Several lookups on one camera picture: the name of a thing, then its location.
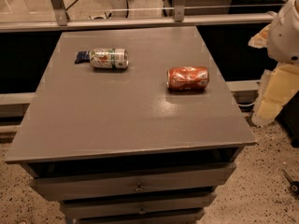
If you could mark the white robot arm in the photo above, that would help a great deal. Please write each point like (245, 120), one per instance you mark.
(283, 36)

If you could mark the red coke can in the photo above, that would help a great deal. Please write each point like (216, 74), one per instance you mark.
(187, 78)

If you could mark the white green soda can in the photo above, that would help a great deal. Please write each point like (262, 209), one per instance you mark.
(109, 58)

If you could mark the grey drawer cabinet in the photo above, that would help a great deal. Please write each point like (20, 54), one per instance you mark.
(89, 121)

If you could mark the dark blue chip bag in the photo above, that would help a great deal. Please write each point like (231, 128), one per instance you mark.
(83, 57)

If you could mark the top grey drawer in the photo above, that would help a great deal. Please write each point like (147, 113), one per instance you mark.
(116, 184)

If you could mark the grey drawer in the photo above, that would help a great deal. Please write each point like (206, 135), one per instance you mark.
(185, 216)
(139, 206)
(116, 184)

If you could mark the middle grey drawer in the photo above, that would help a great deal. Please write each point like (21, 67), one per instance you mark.
(139, 206)

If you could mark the bottom grey drawer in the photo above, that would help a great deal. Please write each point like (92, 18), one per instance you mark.
(185, 216)

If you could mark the grey metal railing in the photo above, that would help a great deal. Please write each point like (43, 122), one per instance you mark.
(67, 15)

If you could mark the black tool on floor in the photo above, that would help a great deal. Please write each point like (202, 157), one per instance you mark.
(294, 185)

